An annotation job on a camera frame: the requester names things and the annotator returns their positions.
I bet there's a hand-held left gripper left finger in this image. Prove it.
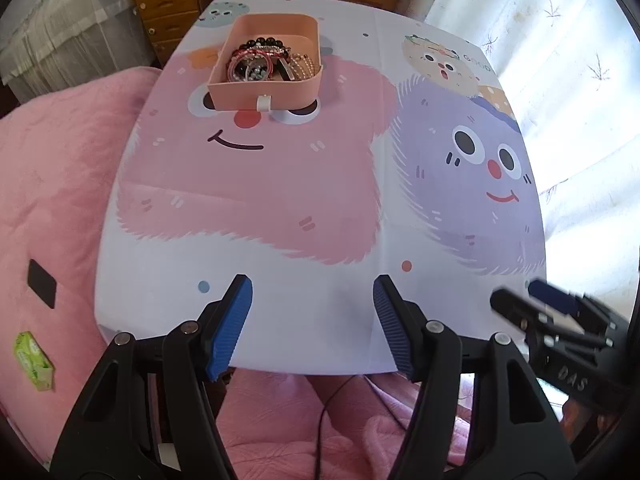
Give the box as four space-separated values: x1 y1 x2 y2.
47 274 253 480

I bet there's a pink blanket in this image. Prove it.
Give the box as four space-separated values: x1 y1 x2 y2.
0 65 481 480

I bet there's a white curtain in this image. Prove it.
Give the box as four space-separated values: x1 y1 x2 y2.
395 0 640 321

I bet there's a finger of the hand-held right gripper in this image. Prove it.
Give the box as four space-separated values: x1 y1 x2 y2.
490 287 608 356
527 279 628 333

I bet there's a cartoon printed table cover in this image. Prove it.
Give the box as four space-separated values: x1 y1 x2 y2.
95 0 548 376

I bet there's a pink jewelry box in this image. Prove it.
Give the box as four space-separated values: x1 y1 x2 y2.
206 12 325 112

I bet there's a dark bead bracelet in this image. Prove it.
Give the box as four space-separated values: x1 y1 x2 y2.
235 35 291 56

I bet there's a white pearl bracelet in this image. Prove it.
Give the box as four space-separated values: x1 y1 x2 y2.
287 52 317 81

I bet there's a green tissue packet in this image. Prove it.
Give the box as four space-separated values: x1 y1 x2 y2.
12 331 55 392

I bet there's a red string pendant bracelet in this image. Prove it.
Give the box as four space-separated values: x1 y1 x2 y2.
227 47 276 81

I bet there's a wooden desk with drawers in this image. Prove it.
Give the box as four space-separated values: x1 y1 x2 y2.
125 0 416 66

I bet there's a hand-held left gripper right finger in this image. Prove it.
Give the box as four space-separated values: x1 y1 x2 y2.
372 274 576 480

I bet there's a black cable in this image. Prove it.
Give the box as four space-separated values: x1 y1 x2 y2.
314 375 361 480

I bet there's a white lace bed cover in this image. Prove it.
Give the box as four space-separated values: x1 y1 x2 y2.
0 0 156 103

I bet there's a black rectangular card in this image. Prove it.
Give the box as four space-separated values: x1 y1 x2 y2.
27 259 58 309

